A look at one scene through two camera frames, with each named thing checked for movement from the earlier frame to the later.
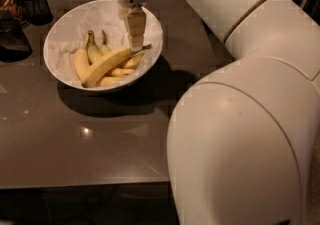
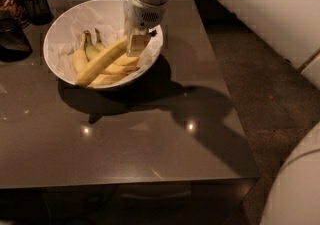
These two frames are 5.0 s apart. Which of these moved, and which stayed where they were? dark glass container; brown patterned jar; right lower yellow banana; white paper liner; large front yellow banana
Moved: large front yellow banana
Stayed: brown patterned jar; dark glass container; white paper liner; right lower yellow banana
